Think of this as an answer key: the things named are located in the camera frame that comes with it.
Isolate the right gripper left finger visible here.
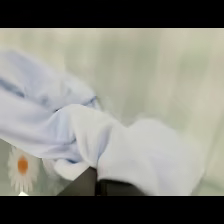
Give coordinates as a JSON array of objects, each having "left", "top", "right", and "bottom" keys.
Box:
[{"left": 57, "top": 166, "right": 98, "bottom": 197}]

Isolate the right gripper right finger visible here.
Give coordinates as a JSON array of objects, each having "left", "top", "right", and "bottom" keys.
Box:
[{"left": 95, "top": 178, "right": 148, "bottom": 197}]

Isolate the light blue shirt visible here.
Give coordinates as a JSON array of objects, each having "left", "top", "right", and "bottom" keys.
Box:
[{"left": 0, "top": 49, "right": 205, "bottom": 196}]

